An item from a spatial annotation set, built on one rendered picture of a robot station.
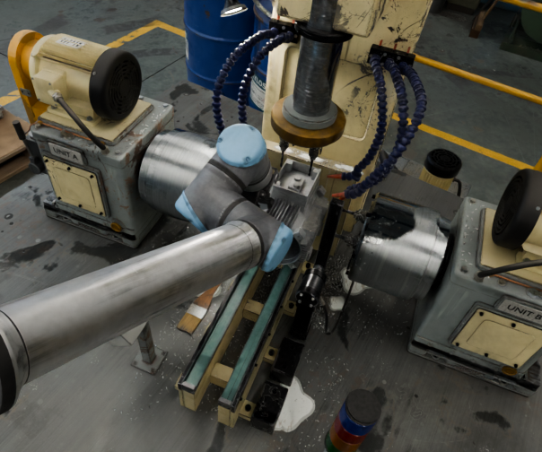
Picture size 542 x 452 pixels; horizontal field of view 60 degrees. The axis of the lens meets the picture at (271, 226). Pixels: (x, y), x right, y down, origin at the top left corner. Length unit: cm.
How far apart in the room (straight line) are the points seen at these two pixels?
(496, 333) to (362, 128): 63
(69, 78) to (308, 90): 62
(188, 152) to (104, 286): 75
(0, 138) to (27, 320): 272
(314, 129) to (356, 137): 30
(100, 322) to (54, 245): 104
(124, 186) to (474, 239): 92
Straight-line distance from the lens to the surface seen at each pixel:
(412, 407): 134
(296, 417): 125
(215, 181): 88
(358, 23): 98
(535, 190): 110
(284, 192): 122
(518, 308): 118
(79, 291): 57
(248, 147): 88
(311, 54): 102
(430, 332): 132
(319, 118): 109
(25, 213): 172
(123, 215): 144
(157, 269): 63
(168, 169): 127
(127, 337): 104
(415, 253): 117
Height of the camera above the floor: 196
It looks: 47 degrees down
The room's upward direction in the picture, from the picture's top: 8 degrees clockwise
